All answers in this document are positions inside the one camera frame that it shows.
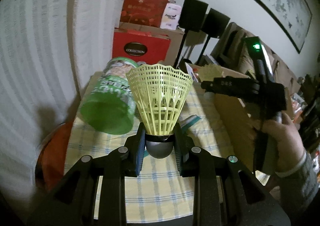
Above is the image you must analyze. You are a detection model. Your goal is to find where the open cardboard storage box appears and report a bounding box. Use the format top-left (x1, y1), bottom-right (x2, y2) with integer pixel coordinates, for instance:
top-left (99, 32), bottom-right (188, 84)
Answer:
top-left (184, 62), bottom-right (270, 174)

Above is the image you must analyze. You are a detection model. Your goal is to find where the yellow plastic shuttlecock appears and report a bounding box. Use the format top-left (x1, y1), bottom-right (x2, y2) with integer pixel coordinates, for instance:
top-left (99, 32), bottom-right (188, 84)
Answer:
top-left (126, 64), bottom-right (193, 159)

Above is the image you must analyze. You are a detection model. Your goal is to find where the green snack canister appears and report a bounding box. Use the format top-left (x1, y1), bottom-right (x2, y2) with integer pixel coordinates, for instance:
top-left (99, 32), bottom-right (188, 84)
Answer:
top-left (80, 57), bottom-right (138, 134)

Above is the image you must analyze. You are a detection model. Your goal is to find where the right hand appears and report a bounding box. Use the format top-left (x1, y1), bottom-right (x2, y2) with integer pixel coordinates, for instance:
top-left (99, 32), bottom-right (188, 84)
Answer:
top-left (261, 112), bottom-right (306, 173)

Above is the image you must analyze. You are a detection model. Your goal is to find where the yellow checkered cloth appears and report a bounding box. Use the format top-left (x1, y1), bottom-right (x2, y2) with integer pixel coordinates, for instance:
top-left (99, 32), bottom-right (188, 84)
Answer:
top-left (63, 72), bottom-right (271, 224)

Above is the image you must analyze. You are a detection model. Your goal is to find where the brown cardboard box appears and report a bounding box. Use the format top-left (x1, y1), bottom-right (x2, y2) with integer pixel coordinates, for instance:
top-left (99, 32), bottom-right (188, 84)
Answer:
top-left (119, 22), bottom-right (184, 66)

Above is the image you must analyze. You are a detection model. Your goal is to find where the red collection gift bag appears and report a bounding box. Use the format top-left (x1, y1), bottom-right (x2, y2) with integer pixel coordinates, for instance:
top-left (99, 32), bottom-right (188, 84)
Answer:
top-left (112, 28), bottom-right (171, 64)

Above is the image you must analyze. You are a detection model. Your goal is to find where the black speaker left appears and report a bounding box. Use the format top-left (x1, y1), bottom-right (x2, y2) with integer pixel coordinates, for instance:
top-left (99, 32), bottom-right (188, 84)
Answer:
top-left (178, 0), bottom-right (208, 32)

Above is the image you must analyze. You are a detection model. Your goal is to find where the red patterned gift bag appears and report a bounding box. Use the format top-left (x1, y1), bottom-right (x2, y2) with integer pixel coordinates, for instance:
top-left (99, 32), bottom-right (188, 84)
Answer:
top-left (120, 0), bottom-right (169, 27)

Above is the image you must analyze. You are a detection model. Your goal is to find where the brown sofa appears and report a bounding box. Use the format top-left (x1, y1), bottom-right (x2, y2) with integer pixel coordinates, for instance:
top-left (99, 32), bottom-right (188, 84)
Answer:
top-left (211, 22), bottom-right (300, 94)

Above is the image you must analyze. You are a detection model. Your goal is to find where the black speaker right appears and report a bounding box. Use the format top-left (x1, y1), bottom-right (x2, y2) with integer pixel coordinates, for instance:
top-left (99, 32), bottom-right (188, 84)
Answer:
top-left (201, 8), bottom-right (230, 38)

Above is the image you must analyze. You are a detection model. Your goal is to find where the white curtain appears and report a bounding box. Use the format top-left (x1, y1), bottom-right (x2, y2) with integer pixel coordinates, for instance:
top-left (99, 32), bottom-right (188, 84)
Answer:
top-left (1, 0), bottom-right (124, 202)

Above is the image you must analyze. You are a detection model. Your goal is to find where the black speaker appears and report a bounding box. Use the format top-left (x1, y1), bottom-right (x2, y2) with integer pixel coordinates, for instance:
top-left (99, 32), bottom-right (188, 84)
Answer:
top-left (201, 8), bottom-right (230, 38)
top-left (178, 0), bottom-right (208, 32)

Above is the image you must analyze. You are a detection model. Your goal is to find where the white pink paper bag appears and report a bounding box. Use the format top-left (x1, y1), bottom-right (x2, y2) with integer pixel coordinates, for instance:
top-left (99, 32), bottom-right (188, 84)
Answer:
top-left (160, 3), bottom-right (182, 30)

